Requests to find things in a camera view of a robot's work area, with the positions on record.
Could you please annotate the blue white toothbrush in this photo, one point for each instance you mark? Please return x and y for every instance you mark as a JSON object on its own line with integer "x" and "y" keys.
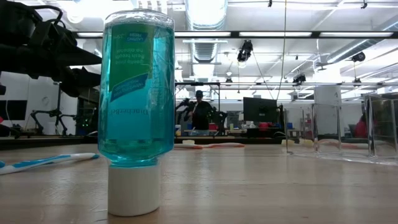
{"x": 2, "y": 164}
{"x": 46, "y": 161}

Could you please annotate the black wall screen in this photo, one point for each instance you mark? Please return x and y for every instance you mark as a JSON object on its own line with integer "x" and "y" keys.
{"x": 14, "y": 110}

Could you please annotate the clear acrylic organizer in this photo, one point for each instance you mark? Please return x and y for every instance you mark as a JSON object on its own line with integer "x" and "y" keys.
{"x": 342, "y": 157}

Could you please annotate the teal mouthwash bottle white cap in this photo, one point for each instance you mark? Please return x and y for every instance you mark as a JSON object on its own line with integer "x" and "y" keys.
{"x": 136, "y": 124}

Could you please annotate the black overhead light beam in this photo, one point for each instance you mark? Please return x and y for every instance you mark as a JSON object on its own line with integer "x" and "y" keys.
{"x": 234, "y": 34}

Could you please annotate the black background robot arm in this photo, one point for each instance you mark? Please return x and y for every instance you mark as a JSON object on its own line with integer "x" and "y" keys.
{"x": 46, "y": 112}

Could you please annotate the black ceiling device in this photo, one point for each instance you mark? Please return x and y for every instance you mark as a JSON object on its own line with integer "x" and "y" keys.
{"x": 299, "y": 78}
{"x": 359, "y": 56}

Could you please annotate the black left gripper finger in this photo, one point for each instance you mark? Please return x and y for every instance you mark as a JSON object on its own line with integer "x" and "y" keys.
{"x": 81, "y": 81}
{"x": 46, "y": 62}

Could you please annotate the silver ceiling duct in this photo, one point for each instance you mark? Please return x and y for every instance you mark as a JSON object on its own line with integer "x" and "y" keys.
{"x": 205, "y": 12}

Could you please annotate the black background frame stand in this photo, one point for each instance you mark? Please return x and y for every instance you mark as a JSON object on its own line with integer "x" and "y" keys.
{"x": 58, "y": 109}
{"x": 199, "y": 83}

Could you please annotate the black monitor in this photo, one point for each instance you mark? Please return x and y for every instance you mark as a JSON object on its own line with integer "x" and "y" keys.
{"x": 259, "y": 109}

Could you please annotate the black aluminium table frame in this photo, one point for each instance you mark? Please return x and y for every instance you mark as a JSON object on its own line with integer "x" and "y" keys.
{"x": 31, "y": 143}

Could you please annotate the person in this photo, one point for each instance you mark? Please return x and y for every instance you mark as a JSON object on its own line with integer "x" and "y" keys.
{"x": 201, "y": 115}
{"x": 361, "y": 129}

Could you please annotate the black hanging camera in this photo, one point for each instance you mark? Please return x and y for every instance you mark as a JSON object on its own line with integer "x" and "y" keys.
{"x": 245, "y": 49}

